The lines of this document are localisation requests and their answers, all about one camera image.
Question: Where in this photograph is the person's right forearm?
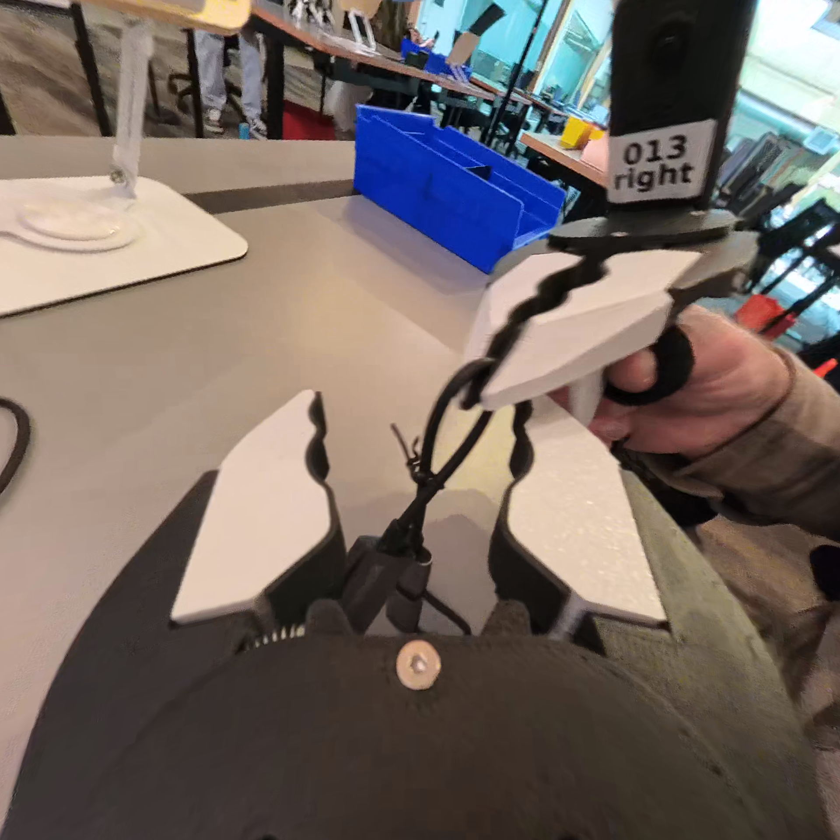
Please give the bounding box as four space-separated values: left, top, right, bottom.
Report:
613 348 840 546

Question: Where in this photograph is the red floor box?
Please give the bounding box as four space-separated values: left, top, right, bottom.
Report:
735 294 791 339

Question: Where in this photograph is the small blue bin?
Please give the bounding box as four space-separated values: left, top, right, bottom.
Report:
400 39 473 80

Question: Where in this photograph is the red crate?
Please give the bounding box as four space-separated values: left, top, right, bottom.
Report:
282 100 337 140

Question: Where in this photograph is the blue storage bin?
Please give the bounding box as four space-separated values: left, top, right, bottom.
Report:
353 103 567 274

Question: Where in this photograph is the yellow bin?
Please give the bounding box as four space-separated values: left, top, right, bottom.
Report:
560 116 606 151

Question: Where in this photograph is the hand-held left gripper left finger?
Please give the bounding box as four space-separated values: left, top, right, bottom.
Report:
169 389 349 634

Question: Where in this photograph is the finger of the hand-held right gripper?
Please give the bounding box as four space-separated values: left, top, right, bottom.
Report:
462 252 605 408
474 251 704 411

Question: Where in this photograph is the white adjustable stand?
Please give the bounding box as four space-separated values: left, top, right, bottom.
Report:
0 13 250 317

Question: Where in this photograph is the short black hub cable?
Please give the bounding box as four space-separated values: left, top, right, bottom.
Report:
387 357 494 636

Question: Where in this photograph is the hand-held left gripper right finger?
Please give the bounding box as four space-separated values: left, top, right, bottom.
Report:
487 400 669 641

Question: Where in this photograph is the black tripod pole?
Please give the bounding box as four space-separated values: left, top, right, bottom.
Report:
484 0 551 147

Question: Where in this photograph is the person's right hand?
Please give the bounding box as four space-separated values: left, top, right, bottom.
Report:
587 305 791 460

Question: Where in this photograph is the black cable with gold plugs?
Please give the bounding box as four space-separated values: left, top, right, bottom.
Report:
0 395 32 497

